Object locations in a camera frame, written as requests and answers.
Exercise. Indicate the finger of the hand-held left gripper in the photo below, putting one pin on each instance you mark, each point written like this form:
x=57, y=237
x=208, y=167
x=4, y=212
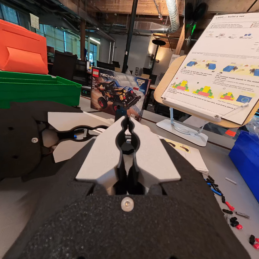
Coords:
x=70, y=150
x=70, y=119

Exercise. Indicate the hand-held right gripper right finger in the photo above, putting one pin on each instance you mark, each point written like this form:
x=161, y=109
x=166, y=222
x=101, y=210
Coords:
x=155, y=157

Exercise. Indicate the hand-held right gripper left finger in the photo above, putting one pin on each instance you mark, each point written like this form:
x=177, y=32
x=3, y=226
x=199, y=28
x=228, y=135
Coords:
x=101, y=155

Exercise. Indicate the grey black toy truck chassis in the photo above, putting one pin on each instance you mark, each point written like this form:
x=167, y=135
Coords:
x=121, y=114

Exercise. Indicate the toy truck set box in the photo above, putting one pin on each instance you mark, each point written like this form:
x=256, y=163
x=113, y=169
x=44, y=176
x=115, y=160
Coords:
x=121, y=91

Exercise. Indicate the black device green display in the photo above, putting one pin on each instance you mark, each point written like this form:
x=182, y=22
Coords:
x=86, y=92

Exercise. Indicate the green plastic bin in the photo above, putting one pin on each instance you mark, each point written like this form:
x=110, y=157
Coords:
x=40, y=91

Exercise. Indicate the black office chair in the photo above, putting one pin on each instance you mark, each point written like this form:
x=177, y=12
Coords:
x=63, y=64

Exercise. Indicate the wooden book stand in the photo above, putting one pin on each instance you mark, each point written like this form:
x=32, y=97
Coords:
x=163, y=85

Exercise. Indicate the small white toy axle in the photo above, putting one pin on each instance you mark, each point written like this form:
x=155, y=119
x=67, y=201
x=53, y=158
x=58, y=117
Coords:
x=230, y=180

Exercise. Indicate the orange plastic case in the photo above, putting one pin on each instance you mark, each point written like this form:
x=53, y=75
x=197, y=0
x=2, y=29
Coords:
x=20, y=50

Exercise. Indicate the scattered black red toy pins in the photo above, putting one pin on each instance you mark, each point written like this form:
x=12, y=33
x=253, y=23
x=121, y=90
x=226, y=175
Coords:
x=230, y=206

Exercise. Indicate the blue plastic box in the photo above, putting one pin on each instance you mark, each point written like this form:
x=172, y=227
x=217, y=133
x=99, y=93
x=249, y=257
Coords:
x=246, y=161

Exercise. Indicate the clear plastic bag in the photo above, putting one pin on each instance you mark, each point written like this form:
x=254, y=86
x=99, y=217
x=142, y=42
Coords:
x=254, y=126

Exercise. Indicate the white paper window notice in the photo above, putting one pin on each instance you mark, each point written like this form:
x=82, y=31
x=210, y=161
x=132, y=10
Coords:
x=34, y=21

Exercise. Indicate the black metal pole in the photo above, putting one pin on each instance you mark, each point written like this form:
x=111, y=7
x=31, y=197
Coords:
x=130, y=30

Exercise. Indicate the printed instruction sheet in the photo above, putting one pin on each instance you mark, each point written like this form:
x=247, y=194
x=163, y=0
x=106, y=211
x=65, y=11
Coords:
x=212, y=60

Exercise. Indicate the black floor lamp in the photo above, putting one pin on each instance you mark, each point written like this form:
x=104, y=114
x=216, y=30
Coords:
x=158, y=42

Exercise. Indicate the black hanging device green light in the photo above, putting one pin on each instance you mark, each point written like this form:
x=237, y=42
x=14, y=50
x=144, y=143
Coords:
x=194, y=12

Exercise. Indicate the silver flexible air duct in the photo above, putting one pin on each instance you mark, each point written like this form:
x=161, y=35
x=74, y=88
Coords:
x=173, y=16

